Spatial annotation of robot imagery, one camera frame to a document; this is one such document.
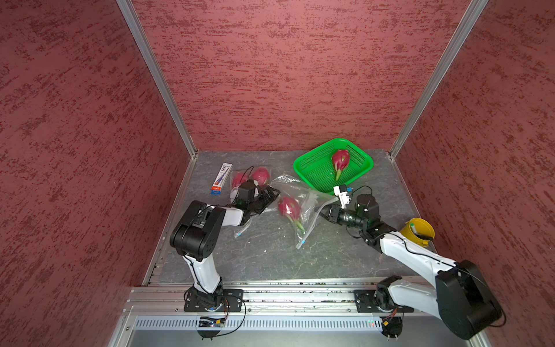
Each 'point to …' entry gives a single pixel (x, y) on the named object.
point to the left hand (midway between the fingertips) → (275, 199)
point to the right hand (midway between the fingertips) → (314, 214)
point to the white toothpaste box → (222, 178)
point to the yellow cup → (418, 230)
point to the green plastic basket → (316, 164)
